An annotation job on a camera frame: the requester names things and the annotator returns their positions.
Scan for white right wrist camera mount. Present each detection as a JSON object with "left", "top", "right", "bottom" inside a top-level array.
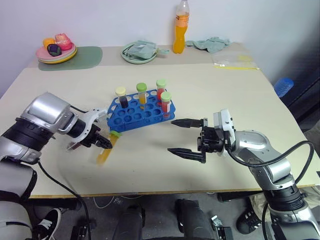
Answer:
[{"left": 212, "top": 108, "right": 237, "bottom": 157}]

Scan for pink toy fruit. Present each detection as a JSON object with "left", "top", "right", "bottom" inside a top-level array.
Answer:
[{"left": 54, "top": 33, "right": 74, "bottom": 51}]

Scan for blue test tube rack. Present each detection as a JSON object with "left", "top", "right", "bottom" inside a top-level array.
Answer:
[{"left": 106, "top": 88, "right": 177, "bottom": 134}]

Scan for dark liquid tube yellow cap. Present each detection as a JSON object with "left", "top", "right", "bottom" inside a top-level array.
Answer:
[{"left": 114, "top": 86, "right": 130, "bottom": 110}]

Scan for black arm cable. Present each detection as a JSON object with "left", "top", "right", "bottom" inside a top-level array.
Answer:
[
  {"left": 226, "top": 140, "right": 316, "bottom": 240},
  {"left": 37, "top": 160, "right": 92, "bottom": 240}
]

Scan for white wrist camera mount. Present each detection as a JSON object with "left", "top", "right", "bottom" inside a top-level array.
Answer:
[
  {"left": 212, "top": 108, "right": 237, "bottom": 157},
  {"left": 74, "top": 107, "right": 109, "bottom": 149}
]

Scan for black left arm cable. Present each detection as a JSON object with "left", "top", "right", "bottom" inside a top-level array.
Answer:
[{"left": 37, "top": 160, "right": 92, "bottom": 240}]

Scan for light green plate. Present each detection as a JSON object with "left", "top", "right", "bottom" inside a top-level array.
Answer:
[{"left": 119, "top": 41, "right": 160, "bottom": 65}]

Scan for orange soda bottle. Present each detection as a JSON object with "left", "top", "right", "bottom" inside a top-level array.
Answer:
[{"left": 172, "top": 0, "right": 191, "bottom": 55}]

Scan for red liquid tube green cap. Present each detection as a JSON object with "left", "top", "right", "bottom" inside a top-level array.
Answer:
[
  {"left": 160, "top": 91, "right": 173, "bottom": 120},
  {"left": 156, "top": 79, "right": 167, "bottom": 106}
]

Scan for crumpled green cloth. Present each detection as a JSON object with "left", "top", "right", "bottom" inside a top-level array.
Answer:
[{"left": 185, "top": 36, "right": 232, "bottom": 54}]

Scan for yellow liquid tube green cap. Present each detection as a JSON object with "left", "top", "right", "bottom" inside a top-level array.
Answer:
[
  {"left": 96, "top": 130, "right": 123, "bottom": 166},
  {"left": 136, "top": 82, "right": 148, "bottom": 111}
]

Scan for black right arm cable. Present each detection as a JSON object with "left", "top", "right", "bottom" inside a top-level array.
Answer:
[{"left": 226, "top": 140, "right": 316, "bottom": 240}]

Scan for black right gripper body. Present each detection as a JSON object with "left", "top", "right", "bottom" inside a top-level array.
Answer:
[{"left": 196, "top": 125, "right": 225, "bottom": 157}]

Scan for metal caster bracket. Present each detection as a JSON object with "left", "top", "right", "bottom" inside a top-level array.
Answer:
[{"left": 210, "top": 214, "right": 234, "bottom": 240}]

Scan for clear plastic bag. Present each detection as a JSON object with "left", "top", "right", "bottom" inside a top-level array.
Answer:
[{"left": 211, "top": 53, "right": 255, "bottom": 66}]

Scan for dark red loose test tube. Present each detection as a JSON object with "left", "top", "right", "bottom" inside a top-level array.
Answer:
[{"left": 65, "top": 141, "right": 81, "bottom": 152}]

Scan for dark rounded shape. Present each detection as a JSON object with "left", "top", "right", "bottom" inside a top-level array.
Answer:
[{"left": 174, "top": 198, "right": 216, "bottom": 240}]

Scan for white floor cable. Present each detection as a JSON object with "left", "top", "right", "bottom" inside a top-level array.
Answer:
[{"left": 93, "top": 195, "right": 144, "bottom": 210}]

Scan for purple toy fruit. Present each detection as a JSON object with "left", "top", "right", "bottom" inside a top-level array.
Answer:
[{"left": 46, "top": 43, "right": 63, "bottom": 57}]

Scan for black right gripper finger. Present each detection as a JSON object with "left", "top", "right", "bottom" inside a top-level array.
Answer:
[
  {"left": 170, "top": 117, "right": 209, "bottom": 129},
  {"left": 166, "top": 147, "right": 207, "bottom": 164}
]

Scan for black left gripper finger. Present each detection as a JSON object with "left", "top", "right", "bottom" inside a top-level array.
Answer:
[{"left": 94, "top": 134, "right": 114, "bottom": 150}]

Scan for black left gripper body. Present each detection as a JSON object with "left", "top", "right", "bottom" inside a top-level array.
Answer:
[{"left": 80, "top": 124, "right": 103, "bottom": 149}]

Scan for blue ribbed bottle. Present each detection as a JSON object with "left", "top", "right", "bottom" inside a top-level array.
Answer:
[{"left": 273, "top": 77, "right": 295, "bottom": 99}]

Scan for stack of pastel plates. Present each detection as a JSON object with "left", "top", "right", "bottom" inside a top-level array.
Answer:
[{"left": 35, "top": 41, "right": 78, "bottom": 65}]

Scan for green placemat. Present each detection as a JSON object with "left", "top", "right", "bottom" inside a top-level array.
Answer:
[{"left": 37, "top": 45, "right": 104, "bottom": 72}]

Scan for orange toy fruit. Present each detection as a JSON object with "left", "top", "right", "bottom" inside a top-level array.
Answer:
[{"left": 42, "top": 37, "right": 56, "bottom": 50}]

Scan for black sneaker white stripes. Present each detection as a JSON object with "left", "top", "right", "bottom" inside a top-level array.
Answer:
[{"left": 235, "top": 205, "right": 264, "bottom": 235}]

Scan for black sneaker white sole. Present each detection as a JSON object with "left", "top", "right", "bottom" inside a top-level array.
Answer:
[{"left": 33, "top": 207, "right": 63, "bottom": 240}]

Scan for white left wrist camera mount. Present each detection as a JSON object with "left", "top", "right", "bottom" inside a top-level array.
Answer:
[{"left": 74, "top": 107, "right": 109, "bottom": 149}]

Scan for folded light green pouch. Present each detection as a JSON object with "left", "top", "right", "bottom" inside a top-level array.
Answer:
[{"left": 121, "top": 39, "right": 170, "bottom": 61}]

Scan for dark furniture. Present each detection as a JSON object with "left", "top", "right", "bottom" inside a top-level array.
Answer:
[{"left": 284, "top": 74, "right": 320, "bottom": 124}]

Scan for yellow strip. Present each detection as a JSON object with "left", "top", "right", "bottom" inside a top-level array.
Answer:
[{"left": 213, "top": 64, "right": 260, "bottom": 71}]

